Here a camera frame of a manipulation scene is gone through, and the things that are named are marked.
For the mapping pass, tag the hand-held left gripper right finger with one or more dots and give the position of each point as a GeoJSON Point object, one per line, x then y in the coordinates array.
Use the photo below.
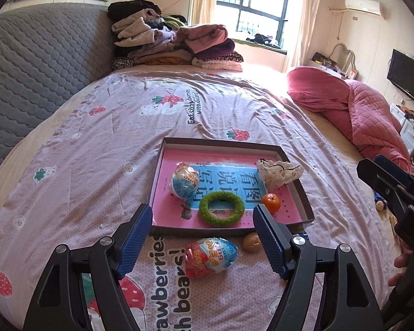
{"type": "Point", "coordinates": [271, 241]}

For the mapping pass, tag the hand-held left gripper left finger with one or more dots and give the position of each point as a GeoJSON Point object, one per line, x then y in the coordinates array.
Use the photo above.
{"type": "Point", "coordinates": [136, 238]}

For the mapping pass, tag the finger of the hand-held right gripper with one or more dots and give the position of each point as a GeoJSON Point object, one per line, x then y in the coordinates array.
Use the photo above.
{"type": "Point", "coordinates": [379, 179]}
{"type": "Point", "coordinates": [396, 172]}

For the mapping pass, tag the brown walnut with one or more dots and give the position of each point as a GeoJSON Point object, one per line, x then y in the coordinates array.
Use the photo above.
{"type": "Point", "coordinates": [252, 242]}

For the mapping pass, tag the orange tangerine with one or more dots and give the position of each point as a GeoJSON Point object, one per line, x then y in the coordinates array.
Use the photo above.
{"type": "Point", "coordinates": [271, 202]}

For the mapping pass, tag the red-blue toy egg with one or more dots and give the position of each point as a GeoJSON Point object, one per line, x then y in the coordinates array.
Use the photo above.
{"type": "Point", "coordinates": [210, 257]}
{"type": "Point", "coordinates": [185, 181]}

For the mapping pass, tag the shallow cardboard box tray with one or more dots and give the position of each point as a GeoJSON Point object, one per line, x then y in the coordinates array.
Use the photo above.
{"type": "Point", "coordinates": [169, 179]}

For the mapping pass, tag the person's right hand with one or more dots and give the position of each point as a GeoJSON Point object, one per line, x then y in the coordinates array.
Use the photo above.
{"type": "Point", "coordinates": [400, 269]}

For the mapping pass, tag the small plush toy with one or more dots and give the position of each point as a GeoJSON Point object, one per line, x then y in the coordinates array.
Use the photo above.
{"type": "Point", "coordinates": [379, 203]}

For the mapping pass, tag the white drawer cabinet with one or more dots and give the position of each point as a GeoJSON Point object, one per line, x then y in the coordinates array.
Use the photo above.
{"type": "Point", "coordinates": [409, 131]}

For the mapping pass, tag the pink quilted blanket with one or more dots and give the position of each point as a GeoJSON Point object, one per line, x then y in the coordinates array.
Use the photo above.
{"type": "Point", "coordinates": [358, 110]}

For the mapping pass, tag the strawberry print bedsheet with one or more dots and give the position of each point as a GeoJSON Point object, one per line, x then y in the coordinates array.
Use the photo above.
{"type": "Point", "coordinates": [89, 127]}

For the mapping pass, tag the white metal chair back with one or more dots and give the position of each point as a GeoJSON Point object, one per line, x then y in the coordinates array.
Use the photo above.
{"type": "Point", "coordinates": [346, 55]}

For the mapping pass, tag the white air conditioner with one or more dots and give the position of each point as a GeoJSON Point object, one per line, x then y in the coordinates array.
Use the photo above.
{"type": "Point", "coordinates": [364, 7]}

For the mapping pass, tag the beige curtain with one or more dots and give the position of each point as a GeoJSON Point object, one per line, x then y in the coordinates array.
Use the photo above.
{"type": "Point", "coordinates": [203, 0]}
{"type": "Point", "coordinates": [308, 17]}

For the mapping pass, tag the dark clothes on windowsill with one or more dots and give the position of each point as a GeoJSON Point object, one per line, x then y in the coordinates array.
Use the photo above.
{"type": "Point", "coordinates": [262, 38]}

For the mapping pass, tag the pile of folded clothes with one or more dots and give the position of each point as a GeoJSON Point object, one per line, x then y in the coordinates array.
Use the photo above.
{"type": "Point", "coordinates": [158, 38]}

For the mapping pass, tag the barred window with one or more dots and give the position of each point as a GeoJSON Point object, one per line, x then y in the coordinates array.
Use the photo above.
{"type": "Point", "coordinates": [258, 3]}

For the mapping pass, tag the black wall television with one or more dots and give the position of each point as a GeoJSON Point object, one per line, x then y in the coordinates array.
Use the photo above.
{"type": "Point", "coordinates": [409, 76]}

